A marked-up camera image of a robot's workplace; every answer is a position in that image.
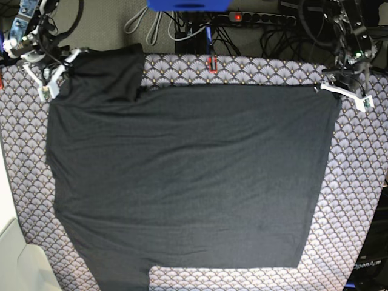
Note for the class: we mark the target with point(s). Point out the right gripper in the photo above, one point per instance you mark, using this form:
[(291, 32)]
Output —
[(34, 58)]

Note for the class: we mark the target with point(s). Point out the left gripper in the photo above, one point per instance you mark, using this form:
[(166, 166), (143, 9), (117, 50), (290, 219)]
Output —
[(343, 80)]

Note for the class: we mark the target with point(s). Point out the dark grey T-shirt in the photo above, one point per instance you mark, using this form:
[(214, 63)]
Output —
[(215, 176)]

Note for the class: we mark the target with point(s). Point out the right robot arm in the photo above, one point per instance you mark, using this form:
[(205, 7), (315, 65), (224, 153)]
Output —
[(31, 40)]

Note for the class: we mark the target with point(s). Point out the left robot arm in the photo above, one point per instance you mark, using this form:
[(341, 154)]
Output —
[(355, 51)]

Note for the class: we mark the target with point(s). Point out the fan-patterned table cloth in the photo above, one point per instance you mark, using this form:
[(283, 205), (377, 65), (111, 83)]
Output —
[(351, 189)]

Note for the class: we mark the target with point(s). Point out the black power strip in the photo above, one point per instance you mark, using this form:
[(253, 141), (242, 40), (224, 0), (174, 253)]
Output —
[(261, 18)]

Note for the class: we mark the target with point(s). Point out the red and black clamp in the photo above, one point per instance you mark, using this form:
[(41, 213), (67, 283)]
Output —
[(212, 63)]

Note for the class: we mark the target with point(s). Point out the white plastic bin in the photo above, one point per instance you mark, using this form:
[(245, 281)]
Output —
[(23, 266)]

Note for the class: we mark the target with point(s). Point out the black OpenArm box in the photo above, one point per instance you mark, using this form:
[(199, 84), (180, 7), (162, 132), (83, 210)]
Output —
[(370, 269)]

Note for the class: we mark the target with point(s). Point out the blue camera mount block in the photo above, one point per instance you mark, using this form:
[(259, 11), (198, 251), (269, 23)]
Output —
[(189, 5)]

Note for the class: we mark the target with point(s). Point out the blue vertical post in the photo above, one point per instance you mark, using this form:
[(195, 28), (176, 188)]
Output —
[(209, 40)]

